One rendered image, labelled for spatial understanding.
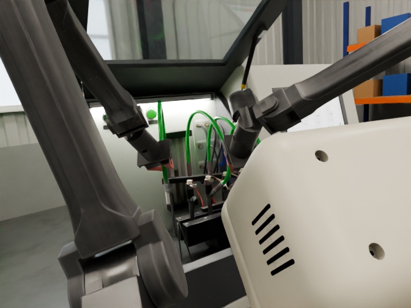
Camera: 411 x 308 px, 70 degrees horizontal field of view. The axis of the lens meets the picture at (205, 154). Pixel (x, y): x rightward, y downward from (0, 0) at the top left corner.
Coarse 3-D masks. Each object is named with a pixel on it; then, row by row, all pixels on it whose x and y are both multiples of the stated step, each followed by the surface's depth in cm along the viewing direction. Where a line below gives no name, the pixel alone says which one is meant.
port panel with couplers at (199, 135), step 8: (208, 112) 141; (200, 120) 139; (208, 120) 141; (200, 128) 140; (208, 128) 142; (200, 136) 140; (200, 144) 141; (216, 144) 143; (200, 152) 141; (216, 152) 146; (200, 160) 142; (216, 160) 146; (200, 168) 142
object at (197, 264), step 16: (208, 256) 89; (224, 256) 89; (192, 272) 83; (208, 272) 86; (224, 272) 89; (192, 288) 84; (208, 288) 86; (224, 288) 90; (240, 288) 93; (176, 304) 82; (192, 304) 84; (208, 304) 87; (224, 304) 90
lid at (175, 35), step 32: (96, 0) 78; (128, 0) 82; (160, 0) 85; (192, 0) 89; (224, 0) 93; (256, 0) 98; (288, 0) 100; (96, 32) 89; (128, 32) 93; (160, 32) 97; (192, 32) 102; (224, 32) 108; (256, 32) 111; (128, 64) 107; (160, 64) 113; (192, 64) 119; (224, 64) 126
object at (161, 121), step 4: (160, 100) 103; (160, 104) 97; (160, 108) 94; (160, 112) 92; (160, 116) 91; (160, 120) 90; (164, 120) 118; (160, 124) 89; (164, 124) 118; (160, 128) 88; (164, 128) 119; (160, 132) 87; (164, 132) 120; (160, 136) 87; (164, 136) 121; (160, 140) 87; (164, 168) 87; (164, 172) 88; (164, 176) 89; (164, 180) 91
